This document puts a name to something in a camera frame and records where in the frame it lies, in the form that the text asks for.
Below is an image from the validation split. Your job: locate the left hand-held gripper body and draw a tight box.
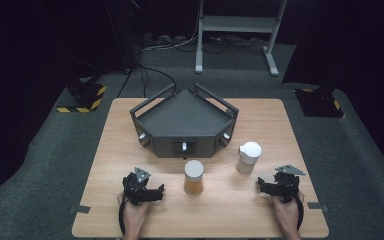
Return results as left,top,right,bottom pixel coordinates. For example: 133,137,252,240
122,166,153,206

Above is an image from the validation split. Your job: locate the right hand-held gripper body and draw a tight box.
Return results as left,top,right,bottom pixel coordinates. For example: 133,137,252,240
273,164,307,204

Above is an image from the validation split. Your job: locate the white-lidded clear jar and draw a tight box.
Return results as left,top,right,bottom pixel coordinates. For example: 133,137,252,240
235,141,263,175

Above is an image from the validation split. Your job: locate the amber bottle with white cap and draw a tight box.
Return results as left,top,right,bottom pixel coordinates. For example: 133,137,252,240
183,159,205,196

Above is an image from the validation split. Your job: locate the dark grey corner rack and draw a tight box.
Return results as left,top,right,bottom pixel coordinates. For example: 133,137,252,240
129,82,240,159

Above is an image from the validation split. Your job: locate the person's left hand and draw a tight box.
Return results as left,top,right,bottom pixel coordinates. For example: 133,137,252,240
116,192,151,231

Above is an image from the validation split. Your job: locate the person's right hand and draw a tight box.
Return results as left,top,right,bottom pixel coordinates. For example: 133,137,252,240
269,191,305,232

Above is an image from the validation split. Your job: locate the grey tape strip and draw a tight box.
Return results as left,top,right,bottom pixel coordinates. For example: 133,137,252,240
69,204,91,215
306,201,330,214

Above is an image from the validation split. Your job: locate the black base with striped edge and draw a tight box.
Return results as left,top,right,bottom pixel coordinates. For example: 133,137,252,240
55,76,108,114
294,87,345,119

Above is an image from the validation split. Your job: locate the grey metal stand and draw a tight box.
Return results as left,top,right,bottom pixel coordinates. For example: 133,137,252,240
194,0,289,77

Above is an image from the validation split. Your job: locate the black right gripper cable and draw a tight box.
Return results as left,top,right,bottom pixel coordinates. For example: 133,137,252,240
294,195,306,232

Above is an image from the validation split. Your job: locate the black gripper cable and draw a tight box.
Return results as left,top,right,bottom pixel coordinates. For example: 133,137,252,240
294,195,306,232
118,195,128,236

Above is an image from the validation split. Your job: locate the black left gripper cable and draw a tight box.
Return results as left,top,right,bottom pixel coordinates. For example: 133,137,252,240
118,195,128,236

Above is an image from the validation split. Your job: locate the black floor cable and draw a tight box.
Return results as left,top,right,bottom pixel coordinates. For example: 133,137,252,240
116,64,178,99

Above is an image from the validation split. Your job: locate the white floor cable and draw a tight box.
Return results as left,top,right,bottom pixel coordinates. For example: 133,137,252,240
141,19,201,53

